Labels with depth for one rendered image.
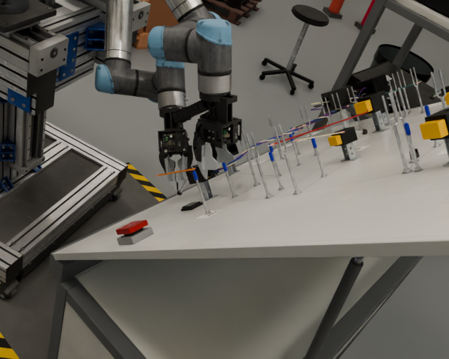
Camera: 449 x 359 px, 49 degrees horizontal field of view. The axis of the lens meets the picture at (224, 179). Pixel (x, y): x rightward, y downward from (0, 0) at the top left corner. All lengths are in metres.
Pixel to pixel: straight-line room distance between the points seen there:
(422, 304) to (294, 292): 1.60
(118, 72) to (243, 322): 0.75
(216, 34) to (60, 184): 1.53
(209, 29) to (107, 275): 0.68
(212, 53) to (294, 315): 0.76
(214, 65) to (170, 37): 0.12
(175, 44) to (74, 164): 1.53
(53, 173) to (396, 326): 1.89
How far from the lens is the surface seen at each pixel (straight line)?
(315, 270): 1.57
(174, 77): 1.31
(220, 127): 1.08
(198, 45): 1.08
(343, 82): 1.98
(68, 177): 2.47
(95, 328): 1.26
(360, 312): 1.26
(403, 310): 2.89
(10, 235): 2.20
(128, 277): 1.35
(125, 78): 1.39
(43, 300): 2.26
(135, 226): 1.03
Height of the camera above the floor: 1.85
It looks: 38 degrees down
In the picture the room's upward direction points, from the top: 21 degrees clockwise
